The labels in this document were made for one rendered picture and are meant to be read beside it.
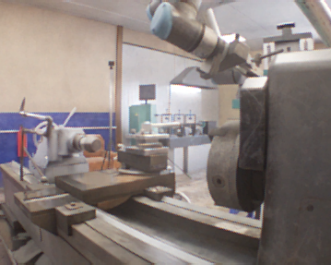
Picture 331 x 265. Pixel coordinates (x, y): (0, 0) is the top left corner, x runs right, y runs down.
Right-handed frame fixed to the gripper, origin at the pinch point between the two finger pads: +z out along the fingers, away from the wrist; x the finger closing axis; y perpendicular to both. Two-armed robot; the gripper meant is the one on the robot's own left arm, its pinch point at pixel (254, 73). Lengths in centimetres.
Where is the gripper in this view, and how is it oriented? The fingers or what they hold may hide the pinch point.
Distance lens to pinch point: 81.8
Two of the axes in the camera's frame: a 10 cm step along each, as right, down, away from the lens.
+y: 2.7, -9.4, 2.0
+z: 8.6, 3.3, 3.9
